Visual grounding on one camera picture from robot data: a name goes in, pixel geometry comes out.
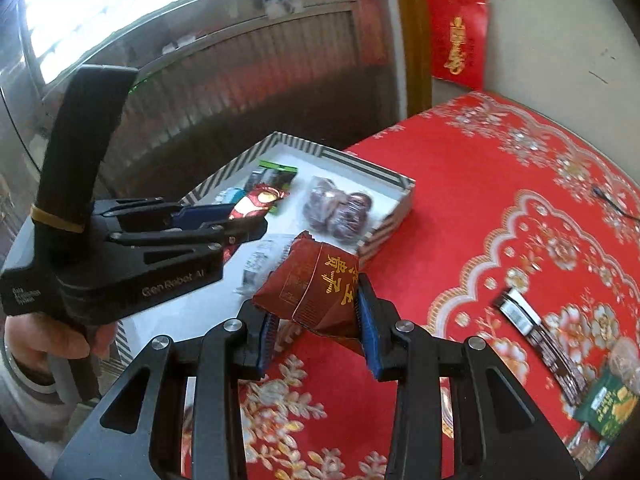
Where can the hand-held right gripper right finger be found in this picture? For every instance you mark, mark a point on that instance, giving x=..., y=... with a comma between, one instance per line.
x=370, y=340

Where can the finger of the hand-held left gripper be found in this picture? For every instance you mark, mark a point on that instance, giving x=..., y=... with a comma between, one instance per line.
x=200, y=215
x=240, y=230

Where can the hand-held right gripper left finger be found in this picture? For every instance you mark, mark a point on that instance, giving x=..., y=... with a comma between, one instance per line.
x=265, y=340

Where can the dark red gold-print snack packet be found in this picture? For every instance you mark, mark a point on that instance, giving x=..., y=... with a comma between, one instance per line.
x=260, y=200
x=310, y=285

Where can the white and teal snack packet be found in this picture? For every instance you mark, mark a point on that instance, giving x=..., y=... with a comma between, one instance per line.
x=231, y=195

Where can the black and green snack packet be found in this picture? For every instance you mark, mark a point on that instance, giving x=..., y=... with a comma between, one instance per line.
x=275, y=172

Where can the clear bag of red dates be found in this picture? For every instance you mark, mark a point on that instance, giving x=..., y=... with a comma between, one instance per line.
x=322, y=200
x=352, y=217

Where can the striped cardboard box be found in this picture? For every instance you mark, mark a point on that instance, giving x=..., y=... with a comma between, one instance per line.
x=365, y=167

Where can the dark brown snack bar packet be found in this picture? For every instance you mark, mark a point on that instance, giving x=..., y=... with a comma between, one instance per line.
x=540, y=340

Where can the clear cake packet green edges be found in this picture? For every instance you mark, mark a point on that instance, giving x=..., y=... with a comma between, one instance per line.
x=585, y=447

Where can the green cracker packet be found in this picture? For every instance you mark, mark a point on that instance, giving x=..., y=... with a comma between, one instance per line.
x=605, y=405

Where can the person's left forearm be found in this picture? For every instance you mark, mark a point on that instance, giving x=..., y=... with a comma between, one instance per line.
x=30, y=410

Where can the person's left hand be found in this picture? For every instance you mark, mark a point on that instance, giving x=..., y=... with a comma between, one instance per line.
x=45, y=342

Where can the wooden slat door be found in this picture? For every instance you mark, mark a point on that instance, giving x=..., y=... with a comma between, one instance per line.
x=225, y=75

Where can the red floral tablecloth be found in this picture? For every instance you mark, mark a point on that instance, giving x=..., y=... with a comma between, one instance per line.
x=475, y=210

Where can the window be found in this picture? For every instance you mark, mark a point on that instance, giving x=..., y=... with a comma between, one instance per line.
x=125, y=5

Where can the red paper couplet strip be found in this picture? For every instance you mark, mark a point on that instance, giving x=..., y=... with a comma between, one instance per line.
x=370, y=10

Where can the clear nut snack bag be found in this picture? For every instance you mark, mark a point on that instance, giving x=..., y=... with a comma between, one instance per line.
x=625, y=357

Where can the yellow wooden door frame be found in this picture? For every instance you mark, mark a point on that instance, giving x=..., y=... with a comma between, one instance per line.
x=415, y=35

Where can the red gold-print wall poster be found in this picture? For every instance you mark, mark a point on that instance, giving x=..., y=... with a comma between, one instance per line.
x=457, y=40

